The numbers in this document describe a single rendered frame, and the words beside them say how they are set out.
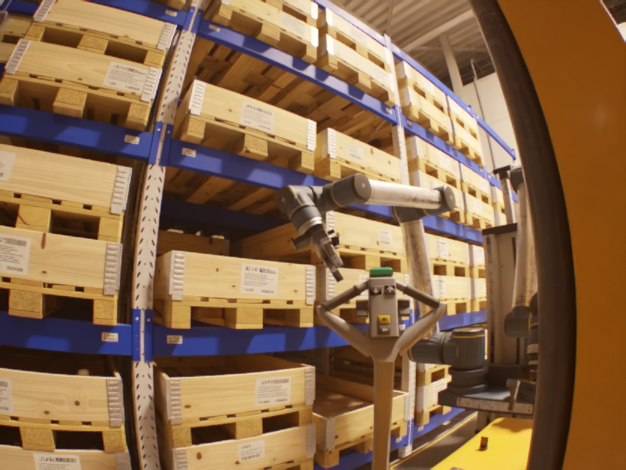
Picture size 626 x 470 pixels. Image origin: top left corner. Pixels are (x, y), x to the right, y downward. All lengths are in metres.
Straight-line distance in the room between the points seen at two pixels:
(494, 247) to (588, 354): 1.81
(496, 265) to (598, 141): 1.79
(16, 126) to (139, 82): 0.64
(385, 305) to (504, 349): 1.27
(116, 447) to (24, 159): 1.26
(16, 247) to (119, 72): 0.93
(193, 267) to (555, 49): 1.44
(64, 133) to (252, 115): 1.00
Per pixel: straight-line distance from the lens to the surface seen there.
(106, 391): 1.48
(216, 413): 1.61
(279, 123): 1.94
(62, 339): 1.51
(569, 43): 0.45
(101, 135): 1.65
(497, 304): 2.11
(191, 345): 1.57
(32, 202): 1.50
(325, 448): 2.08
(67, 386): 1.48
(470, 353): 1.88
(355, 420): 2.17
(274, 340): 1.76
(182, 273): 1.49
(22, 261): 1.46
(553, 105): 0.41
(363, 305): 1.07
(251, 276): 1.62
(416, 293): 1.11
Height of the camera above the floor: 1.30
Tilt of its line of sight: 12 degrees up
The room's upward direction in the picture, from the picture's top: straight up
